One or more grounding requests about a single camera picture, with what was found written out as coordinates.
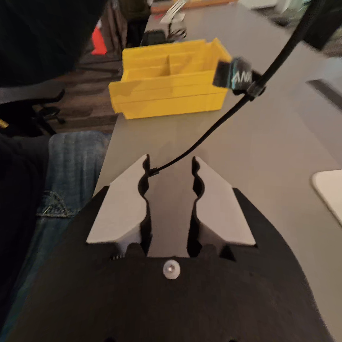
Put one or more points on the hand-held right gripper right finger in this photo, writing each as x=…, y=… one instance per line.
x=222, y=214

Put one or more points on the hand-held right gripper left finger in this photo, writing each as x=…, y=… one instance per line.
x=120, y=214

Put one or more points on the yellow plastic bin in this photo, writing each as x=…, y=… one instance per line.
x=160, y=91

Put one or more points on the person's left forearm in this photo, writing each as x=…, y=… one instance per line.
x=37, y=37

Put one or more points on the person's legs in jeans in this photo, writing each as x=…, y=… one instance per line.
x=69, y=171

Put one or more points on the black chair armrest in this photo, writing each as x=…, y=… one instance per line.
x=26, y=99

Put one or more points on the orange cone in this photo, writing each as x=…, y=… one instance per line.
x=99, y=43

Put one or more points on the black electronics box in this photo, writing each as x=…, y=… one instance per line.
x=154, y=37

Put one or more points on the wooden desk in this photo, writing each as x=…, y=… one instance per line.
x=203, y=4

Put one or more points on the black office chair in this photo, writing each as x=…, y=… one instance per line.
x=328, y=29

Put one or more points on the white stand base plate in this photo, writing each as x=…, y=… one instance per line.
x=331, y=192

